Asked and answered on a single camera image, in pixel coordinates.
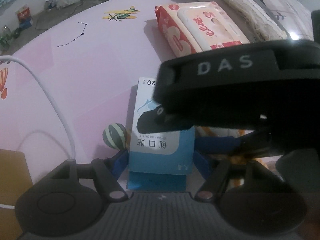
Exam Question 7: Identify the white charging cable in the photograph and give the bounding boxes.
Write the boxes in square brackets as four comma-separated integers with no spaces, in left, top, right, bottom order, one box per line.
[0,55,77,210]

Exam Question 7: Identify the brown cardboard box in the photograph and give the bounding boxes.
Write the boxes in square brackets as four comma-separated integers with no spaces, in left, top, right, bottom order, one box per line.
[1,150,33,239]

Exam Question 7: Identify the grey patterned quilt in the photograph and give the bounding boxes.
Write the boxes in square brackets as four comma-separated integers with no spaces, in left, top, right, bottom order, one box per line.
[260,0,313,40]

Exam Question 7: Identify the pink printed play mat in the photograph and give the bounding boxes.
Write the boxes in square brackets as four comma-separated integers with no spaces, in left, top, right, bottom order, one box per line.
[1,0,194,183]

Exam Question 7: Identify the red orange box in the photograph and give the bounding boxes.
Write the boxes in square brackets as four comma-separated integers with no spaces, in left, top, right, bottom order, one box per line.
[16,5,32,24]

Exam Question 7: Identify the orange striped knotted cloth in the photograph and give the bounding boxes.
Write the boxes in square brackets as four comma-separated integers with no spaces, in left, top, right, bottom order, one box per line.
[194,126,271,168]

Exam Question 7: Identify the pink wet wipes pack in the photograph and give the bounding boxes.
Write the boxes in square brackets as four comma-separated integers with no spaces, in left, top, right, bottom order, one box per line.
[155,2,249,57]

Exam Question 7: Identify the blue white bandage box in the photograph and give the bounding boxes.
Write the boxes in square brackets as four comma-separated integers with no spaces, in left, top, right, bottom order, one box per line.
[127,77,195,191]

